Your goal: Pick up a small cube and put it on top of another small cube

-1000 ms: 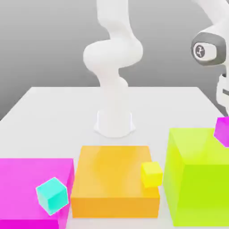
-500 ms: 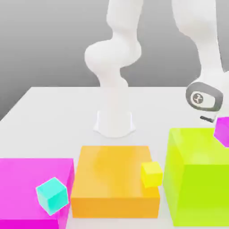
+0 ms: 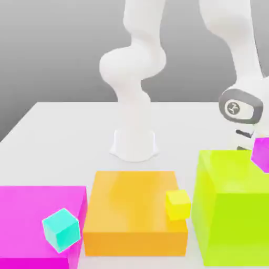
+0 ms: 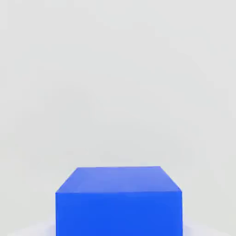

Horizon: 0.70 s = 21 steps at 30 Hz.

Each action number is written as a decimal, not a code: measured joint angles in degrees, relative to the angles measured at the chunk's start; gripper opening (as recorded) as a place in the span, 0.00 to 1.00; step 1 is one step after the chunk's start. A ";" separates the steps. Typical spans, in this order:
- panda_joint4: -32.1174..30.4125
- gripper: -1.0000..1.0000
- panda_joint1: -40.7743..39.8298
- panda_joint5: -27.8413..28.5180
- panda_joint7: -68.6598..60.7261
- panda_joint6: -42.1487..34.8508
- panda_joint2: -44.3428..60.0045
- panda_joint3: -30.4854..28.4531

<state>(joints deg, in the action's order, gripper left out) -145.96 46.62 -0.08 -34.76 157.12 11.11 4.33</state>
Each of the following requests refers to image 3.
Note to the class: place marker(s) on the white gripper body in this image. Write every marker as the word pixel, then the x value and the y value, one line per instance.
pixel 243 141

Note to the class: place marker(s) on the small magenta cube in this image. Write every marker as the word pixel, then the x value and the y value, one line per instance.
pixel 261 153

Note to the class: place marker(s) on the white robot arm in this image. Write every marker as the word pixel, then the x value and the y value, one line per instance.
pixel 130 69

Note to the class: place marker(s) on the small yellow cube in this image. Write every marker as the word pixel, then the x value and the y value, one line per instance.
pixel 178 207

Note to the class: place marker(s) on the small cyan cube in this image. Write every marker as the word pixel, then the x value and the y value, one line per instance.
pixel 62 231

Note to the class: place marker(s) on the large lime green box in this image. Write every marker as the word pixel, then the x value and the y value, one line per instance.
pixel 231 220

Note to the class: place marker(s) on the large orange box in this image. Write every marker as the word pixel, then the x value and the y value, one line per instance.
pixel 130 201

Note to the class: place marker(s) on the large magenta box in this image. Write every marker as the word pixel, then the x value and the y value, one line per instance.
pixel 23 220

